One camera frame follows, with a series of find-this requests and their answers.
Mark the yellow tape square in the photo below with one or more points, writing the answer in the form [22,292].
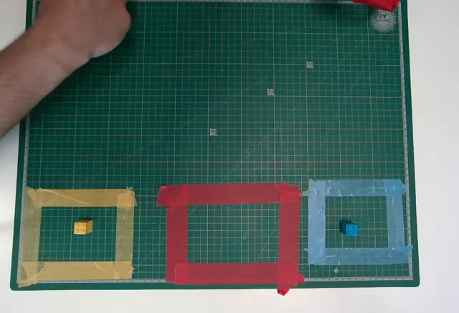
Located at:
[32,227]

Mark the person's forearm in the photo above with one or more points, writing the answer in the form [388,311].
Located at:
[28,76]

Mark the red tape square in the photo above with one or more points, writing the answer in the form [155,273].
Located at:
[177,234]

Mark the person's hand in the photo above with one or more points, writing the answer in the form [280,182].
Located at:
[86,8]

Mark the blue cube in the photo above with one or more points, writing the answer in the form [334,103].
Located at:
[349,228]

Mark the yellow cube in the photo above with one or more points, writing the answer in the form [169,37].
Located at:
[83,227]

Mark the blue tape square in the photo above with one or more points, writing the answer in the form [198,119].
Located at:
[317,227]

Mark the green cutting mat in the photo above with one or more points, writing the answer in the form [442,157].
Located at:
[215,112]

